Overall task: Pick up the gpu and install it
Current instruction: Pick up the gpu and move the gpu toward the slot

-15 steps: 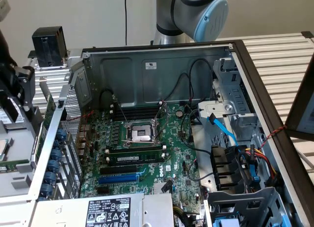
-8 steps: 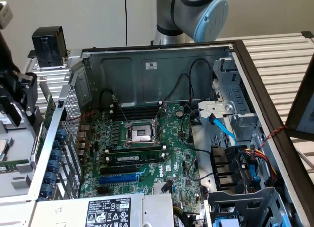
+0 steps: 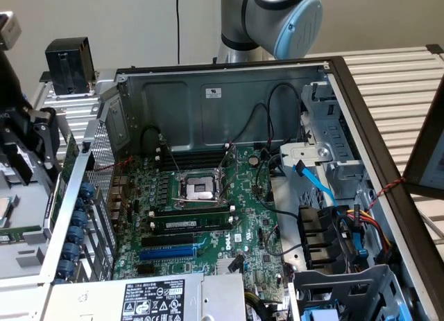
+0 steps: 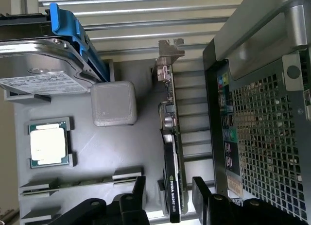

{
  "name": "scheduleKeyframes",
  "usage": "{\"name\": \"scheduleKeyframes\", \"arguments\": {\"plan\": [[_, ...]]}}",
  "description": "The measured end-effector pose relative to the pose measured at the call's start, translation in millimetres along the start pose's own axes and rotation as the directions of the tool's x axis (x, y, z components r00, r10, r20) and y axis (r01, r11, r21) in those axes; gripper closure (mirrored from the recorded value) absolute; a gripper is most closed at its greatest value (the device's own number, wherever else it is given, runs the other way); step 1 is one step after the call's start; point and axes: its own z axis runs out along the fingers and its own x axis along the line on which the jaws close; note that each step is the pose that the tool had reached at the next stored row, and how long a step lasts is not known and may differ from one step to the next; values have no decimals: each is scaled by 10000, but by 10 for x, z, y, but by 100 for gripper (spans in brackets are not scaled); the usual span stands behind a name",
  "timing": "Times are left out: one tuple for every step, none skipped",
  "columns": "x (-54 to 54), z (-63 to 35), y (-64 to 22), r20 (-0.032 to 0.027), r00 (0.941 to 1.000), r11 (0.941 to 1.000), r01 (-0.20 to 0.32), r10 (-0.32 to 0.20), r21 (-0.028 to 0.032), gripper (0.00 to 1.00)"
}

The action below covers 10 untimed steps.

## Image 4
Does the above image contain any grey plastic parts rack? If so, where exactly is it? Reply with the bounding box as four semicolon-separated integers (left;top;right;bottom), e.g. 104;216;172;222
4;59;214;225

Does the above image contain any green RAM stick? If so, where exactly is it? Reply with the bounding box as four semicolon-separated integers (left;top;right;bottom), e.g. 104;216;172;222
20;177;137;195

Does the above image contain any rear I/O port block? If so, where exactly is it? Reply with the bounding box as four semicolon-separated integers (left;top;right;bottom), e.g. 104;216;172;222
216;71;241;177

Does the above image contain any grey metal PC case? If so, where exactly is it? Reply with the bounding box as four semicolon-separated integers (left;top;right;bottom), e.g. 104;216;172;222
203;0;311;225

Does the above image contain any grey rounded square block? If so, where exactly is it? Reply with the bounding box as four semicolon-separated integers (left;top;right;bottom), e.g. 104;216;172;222
90;80;138;127

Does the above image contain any CPU with silver lid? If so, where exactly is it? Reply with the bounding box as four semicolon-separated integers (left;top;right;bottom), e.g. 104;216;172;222
28;121;70;169

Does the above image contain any silver hard disk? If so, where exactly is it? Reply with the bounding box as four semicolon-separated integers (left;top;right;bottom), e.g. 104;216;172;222
0;37;95;94

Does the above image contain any blue disk caddy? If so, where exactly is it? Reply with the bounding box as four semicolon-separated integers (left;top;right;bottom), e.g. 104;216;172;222
48;2;109;84

